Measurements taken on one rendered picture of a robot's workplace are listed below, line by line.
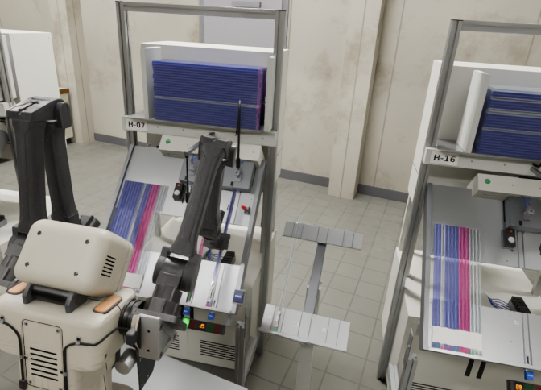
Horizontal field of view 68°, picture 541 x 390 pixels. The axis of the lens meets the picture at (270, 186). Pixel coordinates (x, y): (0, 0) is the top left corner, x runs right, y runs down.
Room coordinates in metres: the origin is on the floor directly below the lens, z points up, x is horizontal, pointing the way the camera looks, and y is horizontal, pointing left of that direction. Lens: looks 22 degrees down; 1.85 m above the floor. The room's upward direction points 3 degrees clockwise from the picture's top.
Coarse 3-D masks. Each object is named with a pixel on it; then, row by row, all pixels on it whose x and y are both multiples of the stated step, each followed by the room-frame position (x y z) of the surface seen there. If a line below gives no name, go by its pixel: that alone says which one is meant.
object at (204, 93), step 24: (168, 72) 1.86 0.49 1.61; (192, 72) 1.84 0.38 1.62; (216, 72) 1.82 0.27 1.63; (240, 72) 1.80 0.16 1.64; (264, 72) 1.90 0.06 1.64; (168, 96) 1.86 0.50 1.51; (192, 96) 1.84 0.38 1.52; (216, 96) 1.82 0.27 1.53; (240, 96) 1.80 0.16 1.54; (264, 96) 1.90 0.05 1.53; (168, 120) 1.87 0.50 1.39; (192, 120) 1.84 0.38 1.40; (216, 120) 1.82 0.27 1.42
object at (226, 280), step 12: (156, 252) 1.55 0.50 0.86; (204, 264) 1.49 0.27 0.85; (228, 264) 1.49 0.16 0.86; (144, 276) 1.48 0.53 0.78; (204, 276) 1.46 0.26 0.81; (228, 276) 1.45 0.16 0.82; (144, 288) 1.44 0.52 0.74; (204, 288) 1.42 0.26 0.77; (216, 288) 1.42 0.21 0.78; (228, 288) 1.41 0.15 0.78; (180, 300) 1.40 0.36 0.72; (192, 300) 1.39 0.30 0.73; (204, 300) 1.39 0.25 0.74; (216, 300) 1.39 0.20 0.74; (228, 300) 1.38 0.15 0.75
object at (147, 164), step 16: (144, 160) 1.87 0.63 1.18; (160, 160) 1.86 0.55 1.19; (176, 160) 1.85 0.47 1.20; (128, 176) 1.82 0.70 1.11; (144, 176) 1.81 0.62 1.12; (160, 176) 1.80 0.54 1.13; (176, 176) 1.80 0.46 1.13; (256, 176) 1.76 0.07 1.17; (224, 192) 1.72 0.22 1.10; (176, 208) 1.68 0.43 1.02; (224, 208) 1.67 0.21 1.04; (240, 208) 1.66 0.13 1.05; (240, 224) 1.61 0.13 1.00
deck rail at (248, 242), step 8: (264, 160) 1.80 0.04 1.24; (264, 168) 1.79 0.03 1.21; (264, 176) 1.80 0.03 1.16; (256, 192) 1.70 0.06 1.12; (256, 200) 1.67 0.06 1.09; (256, 208) 1.65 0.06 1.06; (256, 216) 1.66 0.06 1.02; (248, 232) 1.57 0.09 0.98; (248, 240) 1.54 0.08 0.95; (248, 248) 1.52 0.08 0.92; (248, 256) 1.53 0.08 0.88; (240, 272) 1.45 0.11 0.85; (240, 280) 1.42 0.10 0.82; (240, 288) 1.41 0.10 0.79; (232, 312) 1.34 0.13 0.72
